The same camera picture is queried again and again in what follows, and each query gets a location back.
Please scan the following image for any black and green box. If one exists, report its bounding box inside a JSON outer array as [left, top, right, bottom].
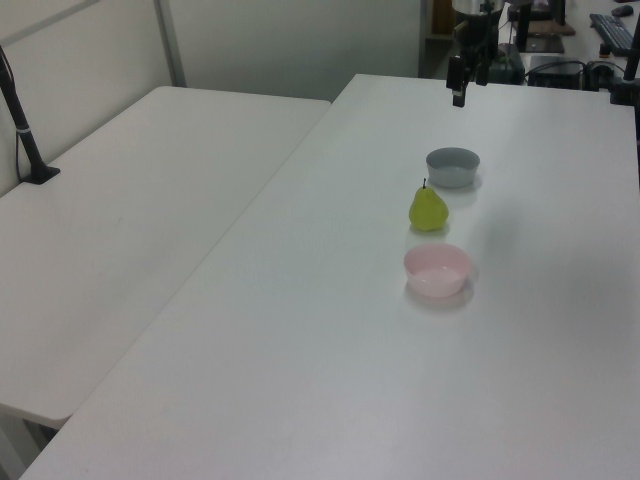
[[490, 43, 526, 84]]

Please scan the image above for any black computer case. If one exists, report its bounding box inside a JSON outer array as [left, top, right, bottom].
[[524, 54, 587, 90]]

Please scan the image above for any black clamped stand pole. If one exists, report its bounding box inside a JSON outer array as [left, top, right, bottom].
[[607, 29, 640, 106]]

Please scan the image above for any black keyboard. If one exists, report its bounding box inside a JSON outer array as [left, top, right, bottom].
[[588, 13, 636, 52]]

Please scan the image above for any small black device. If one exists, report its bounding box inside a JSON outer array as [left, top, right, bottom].
[[584, 59, 617, 92]]

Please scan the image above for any wooden shelf unit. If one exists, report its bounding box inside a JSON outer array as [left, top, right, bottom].
[[424, 0, 457, 79]]

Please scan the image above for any black monitor stand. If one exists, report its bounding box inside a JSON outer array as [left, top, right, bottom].
[[513, 0, 567, 55]]

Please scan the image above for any brown wooden board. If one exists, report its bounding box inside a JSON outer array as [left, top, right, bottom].
[[506, 18, 577, 37]]

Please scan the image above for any grey bowl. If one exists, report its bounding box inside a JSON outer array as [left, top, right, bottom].
[[425, 146, 481, 189]]

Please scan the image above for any black camera stand with base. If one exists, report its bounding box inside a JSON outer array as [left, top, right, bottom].
[[0, 44, 62, 186]]

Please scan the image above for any green pear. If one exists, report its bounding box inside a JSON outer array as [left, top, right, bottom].
[[409, 178, 449, 233]]

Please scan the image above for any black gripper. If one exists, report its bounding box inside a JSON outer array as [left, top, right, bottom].
[[447, 12, 502, 108]]

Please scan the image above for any grey metal partition post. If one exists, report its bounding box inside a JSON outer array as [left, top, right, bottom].
[[153, 0, 188, 89]]

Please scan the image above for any pink bowl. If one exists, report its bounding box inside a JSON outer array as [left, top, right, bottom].
[[403, 243, 474, 299]]

